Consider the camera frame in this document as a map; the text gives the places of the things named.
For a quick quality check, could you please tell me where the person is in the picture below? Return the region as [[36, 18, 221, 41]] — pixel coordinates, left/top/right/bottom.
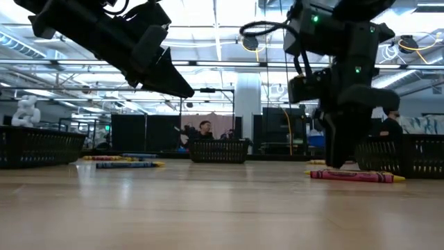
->
[[193, 120, 216, 141], [379, 109, 404, 137]]

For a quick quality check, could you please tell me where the black aluminium table frame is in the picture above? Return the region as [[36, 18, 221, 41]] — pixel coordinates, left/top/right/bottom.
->
[[79, 149, 358, 161]]

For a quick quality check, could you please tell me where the white sculpted figure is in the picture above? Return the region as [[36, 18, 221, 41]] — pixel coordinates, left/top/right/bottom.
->
[[10, 95, 42, 128]]

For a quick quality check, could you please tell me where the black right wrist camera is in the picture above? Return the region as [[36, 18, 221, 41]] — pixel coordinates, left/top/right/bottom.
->
[[287, 69, 331, 104]]

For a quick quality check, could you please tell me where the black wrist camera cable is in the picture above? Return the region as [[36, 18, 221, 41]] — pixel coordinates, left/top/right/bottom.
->
[[239, 20, 302, 76]]

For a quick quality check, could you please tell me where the blue storage bin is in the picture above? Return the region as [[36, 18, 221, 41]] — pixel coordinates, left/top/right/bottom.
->
[[307, 135, 326, 149]]

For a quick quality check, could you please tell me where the white building column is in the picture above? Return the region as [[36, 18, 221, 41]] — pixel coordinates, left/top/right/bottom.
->
[[235, 72, 262, 140]]

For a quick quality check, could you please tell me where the silver ventilation duct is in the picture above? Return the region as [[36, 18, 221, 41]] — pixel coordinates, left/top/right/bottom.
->
[[0, 31, 48, 60]]

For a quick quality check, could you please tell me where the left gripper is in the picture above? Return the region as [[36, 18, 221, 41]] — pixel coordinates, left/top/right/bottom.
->
[[86, 0, 195, 99]]

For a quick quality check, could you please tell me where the blue white mural panel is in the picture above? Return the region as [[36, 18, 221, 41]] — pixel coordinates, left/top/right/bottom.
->
[[398, 114, 444, 135]]

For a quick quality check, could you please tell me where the black ceiling cable reel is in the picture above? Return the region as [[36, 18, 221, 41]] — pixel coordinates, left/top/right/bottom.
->
[[398, 34, 419, 55], [241, 34, 259, 53]]

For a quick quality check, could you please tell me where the black partition screen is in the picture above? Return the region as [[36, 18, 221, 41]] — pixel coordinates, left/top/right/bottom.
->
[[110, 114, 181, 152]]

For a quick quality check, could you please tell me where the ceiling light strip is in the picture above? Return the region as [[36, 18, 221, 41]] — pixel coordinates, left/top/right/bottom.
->
[[57, 59, 444, 69]]

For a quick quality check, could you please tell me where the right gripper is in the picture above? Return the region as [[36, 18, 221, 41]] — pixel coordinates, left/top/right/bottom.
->
[[318, 65, 400, 169]]

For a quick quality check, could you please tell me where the yellow hanging cable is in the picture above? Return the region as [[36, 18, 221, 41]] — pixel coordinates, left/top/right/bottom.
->
[[280, 107, 294, 156]]

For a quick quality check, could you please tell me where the black equipment cabinet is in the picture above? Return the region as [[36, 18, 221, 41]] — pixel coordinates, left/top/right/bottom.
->
[[253, 107, 308, 156]]

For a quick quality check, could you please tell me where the pink curtain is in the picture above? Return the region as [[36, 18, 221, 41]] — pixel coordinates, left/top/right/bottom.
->
[[180, 112, 234, 140]]

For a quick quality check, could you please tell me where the black slotted plastic basket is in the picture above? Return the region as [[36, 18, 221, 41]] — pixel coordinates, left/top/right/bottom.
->
[[354, 133, 444, 180], [189, 138, 250, 164], [0, 125, 87, 170]]

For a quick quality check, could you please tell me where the black metal gantry frame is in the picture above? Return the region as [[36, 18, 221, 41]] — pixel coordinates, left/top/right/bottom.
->
[[178, 87, 236, 140]]

